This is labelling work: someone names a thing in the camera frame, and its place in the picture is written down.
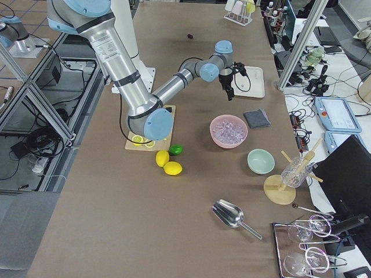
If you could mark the wine glass lower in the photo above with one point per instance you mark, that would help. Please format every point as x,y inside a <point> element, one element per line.
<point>311,263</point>

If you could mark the yellow lemon near board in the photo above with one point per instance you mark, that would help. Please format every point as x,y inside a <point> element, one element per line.
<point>162,158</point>

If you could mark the metal wine glass rack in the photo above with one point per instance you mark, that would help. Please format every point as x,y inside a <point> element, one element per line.
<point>299,247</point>

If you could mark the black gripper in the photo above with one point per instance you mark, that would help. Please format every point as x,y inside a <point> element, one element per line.
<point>224,80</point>

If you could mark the wooden glass drying stand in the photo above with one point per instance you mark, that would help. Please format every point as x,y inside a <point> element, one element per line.
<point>281,188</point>

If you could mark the upper lemon slice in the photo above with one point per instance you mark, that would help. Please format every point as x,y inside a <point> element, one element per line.
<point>137,140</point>

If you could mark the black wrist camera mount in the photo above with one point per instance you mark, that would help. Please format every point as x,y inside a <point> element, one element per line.
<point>239,68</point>

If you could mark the mint green bowl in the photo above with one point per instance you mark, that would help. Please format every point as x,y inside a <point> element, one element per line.
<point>260,161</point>

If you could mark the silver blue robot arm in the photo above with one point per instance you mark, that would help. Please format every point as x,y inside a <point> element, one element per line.
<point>108,26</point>

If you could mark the clear textured glass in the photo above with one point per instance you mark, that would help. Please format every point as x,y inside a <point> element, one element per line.
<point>293,175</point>

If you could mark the yellow lemon outer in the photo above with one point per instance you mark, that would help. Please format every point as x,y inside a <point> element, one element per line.
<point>173,168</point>

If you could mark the bar spoon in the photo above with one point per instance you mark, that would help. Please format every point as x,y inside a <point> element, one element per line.
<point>296,206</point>

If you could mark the aluminium frame post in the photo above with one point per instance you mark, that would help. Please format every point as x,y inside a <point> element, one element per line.
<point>301,42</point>

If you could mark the blue teach pendant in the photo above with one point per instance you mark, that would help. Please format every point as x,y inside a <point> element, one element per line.
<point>335,114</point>

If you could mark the cream rabbit tray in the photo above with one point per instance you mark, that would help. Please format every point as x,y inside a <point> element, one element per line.
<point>251,85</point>

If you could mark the pink bowl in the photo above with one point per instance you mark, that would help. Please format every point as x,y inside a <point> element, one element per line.
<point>229,131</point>

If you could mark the lemon slice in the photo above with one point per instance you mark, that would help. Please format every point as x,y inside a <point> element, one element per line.
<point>150,144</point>
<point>137,140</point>

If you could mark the white bottle rack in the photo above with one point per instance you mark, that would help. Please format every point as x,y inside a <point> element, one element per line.
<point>240,12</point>

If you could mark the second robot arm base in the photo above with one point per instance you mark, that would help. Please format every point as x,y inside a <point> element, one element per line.
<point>17,39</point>

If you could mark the wooden cutting board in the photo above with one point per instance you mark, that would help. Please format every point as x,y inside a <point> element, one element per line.
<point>157,126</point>

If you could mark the wine glass upper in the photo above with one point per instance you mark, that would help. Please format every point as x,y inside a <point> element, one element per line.
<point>303,231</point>

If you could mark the grey folded cloth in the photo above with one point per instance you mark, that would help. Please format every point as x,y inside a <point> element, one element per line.
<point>257,119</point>

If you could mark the steel ice scoop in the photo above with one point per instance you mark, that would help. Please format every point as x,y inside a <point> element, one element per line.
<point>232,216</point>

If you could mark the lower lemon slice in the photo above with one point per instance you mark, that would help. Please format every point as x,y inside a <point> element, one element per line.
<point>150,144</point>

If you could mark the green lime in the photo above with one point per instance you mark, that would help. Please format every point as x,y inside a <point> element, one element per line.
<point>175,149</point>

